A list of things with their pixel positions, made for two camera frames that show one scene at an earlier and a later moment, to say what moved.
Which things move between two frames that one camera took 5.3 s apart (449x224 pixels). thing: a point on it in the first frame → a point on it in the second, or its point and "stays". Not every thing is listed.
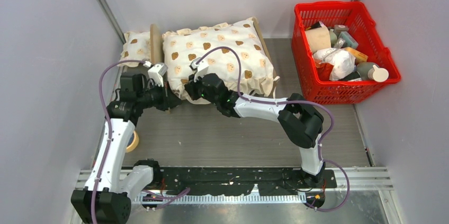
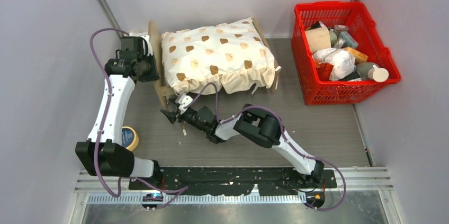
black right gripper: [191, 87] → [171, 116]
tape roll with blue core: [133, 142] stays
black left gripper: [169, 99] → [154, 74]
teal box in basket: [349, 42] stays
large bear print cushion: [236, 52] stays
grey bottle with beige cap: [369, 71] stays
